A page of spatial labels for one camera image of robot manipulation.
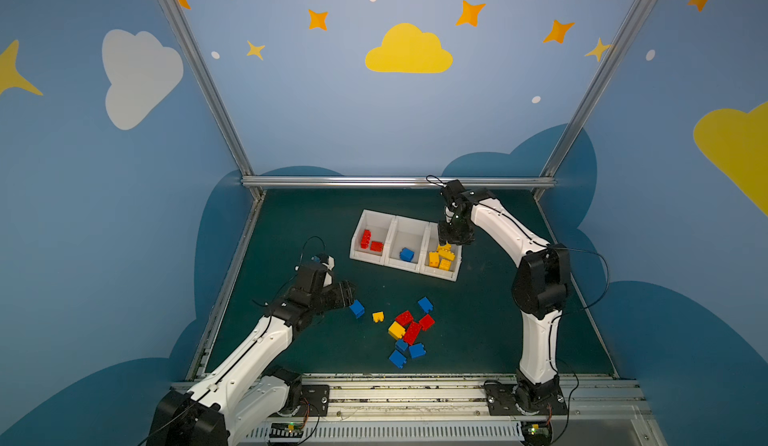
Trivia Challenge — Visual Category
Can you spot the yellow lego brick studs up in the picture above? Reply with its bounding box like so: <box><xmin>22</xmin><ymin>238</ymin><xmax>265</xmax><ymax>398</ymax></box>
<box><xmin>437</xmin><ymin>244</ymin><xmax>455</xmax><ymax>261</ymax></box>

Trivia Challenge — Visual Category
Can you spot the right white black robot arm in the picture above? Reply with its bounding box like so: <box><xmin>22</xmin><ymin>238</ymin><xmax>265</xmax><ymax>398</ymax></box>
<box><xmin>438</xmin><ymin>180</ymin><xmax>570</xmax><ymax>414</ymax></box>

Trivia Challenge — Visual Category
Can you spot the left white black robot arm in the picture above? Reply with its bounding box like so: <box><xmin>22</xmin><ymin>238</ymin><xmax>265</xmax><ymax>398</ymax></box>
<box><xmin>142</xmin><ymin>254</ymin><xmax>354</xmax><ymax>445</ymax></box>

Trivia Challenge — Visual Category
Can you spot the white three-compartment bin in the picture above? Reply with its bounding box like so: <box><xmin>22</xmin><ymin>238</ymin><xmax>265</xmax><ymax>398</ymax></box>
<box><xmin>349</xmin><ymin>210</ymin><xmax>462</xmax><ymax>282</ymax></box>

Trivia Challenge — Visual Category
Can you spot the yellow lego brick lower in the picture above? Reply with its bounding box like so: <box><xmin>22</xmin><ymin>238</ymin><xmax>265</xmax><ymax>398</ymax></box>
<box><xmin>387</xmin><ymin>321</ymin><xmax>406</xmax><ymax>340</ymax></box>

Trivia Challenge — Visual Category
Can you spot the blue lego brick small lower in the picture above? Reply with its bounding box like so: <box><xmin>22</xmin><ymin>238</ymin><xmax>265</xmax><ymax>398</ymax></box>
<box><xmin>395</xmin><ymin>339</ymin><xmax>408</xmax><ymax>353</ymax></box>

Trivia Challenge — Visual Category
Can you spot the red long lego brick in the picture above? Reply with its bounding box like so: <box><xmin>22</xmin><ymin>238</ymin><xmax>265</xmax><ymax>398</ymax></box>
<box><xmin>402</xmin><ymin>322</ymin><xmax>421</xmax><ymax>346</ymax></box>

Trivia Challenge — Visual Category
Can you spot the left circuit board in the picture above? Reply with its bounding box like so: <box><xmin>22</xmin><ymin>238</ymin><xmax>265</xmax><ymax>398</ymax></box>
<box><xmin>266</xmin><ymin>422</ymin><xmax>306</xmax><ymax>444</ymax></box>

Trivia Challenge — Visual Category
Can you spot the circuit board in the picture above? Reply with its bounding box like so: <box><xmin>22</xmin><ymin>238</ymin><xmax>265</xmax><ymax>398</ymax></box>
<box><xmin>266</xmin><ymin>422</ymin><xmax>306</xmax><ymax>444</ymax></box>
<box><xmin>521</xmin><ymin>422</ymin><xmax>552</xmax><ymax>446</ymax></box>

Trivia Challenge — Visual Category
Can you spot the right circuit board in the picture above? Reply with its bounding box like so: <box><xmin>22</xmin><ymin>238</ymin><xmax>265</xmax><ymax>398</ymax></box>
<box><xmin>521</xmin><ymin>422</ymin><xmax>552</xmax><ymax>446</ymax></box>

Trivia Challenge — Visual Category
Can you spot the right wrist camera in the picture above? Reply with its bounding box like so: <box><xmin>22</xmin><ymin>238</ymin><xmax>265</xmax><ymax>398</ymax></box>
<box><xmin>440</xmin><ymin>180</ymin><xmax>467</xmax><ymax>221</ymax></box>

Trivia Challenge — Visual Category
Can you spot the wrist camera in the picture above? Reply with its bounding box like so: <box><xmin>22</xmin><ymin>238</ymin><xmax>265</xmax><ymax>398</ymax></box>
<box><xmin>311</xmin><ymin>253</ymin><xmax>335</xmax><ymax>271</ymax></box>
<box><xmin>440</xmin><ymin>180</ymin><xmax>467</xmax><ymax>221</ymax></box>

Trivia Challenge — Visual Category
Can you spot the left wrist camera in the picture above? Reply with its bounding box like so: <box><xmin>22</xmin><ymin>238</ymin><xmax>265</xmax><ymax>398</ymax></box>
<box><xmin>311</xmin><ymin>253</ymin><xmax>335</xmax><ymax>271</ymax></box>

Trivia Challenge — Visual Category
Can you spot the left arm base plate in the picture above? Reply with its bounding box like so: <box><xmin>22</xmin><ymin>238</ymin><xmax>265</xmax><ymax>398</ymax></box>
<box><xmin>278</xmin><ymin>384</ymin><xmax>330</xmax><ymax>417</ymax></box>

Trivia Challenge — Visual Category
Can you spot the aluminium frame back bar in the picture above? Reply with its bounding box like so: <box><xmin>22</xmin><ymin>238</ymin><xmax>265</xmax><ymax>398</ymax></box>
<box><xmin>241</xmin><ymin>176</ymin><xmax>556</xmax><ymax>190</ymax></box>

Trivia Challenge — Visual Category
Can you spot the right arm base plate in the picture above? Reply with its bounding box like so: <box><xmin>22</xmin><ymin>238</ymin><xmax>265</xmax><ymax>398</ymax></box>
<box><xmin>483</xmin><ymin>379</ymin><xmax>568</xmax><ymax>416</ymax></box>

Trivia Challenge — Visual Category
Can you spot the aluminium front rail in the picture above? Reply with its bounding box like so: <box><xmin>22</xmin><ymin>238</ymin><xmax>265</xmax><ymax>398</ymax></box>
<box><xmin>237</xmin><ymin>374</ymin><xmax>665</xmax><ymax>445</ymax></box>

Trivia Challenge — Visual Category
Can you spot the aluminium frame left post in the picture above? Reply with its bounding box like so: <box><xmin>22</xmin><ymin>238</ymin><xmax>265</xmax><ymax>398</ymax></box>
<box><xmin>157</xmin><ymin>0</ymin><xmax>253</xmax><ymax>180</ymax></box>

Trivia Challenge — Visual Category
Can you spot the aluminium frame post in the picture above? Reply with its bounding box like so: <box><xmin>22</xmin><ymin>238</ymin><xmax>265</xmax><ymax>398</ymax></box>
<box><xmin>533</xmin><ymin>0</ymin><xmax>658</xmax><ymax>202</ymax></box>
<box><xmin>157</xmin><ymin>0</ymin><xmax>253</xmax><ymax>180</ymax></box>

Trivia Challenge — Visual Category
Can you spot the aluminium frame right post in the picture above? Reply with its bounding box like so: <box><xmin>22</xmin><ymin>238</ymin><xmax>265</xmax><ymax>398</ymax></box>
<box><xmin>533</xmin><ymin>0</ymin><xmax>658</xmax><ymax>202</ymax></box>

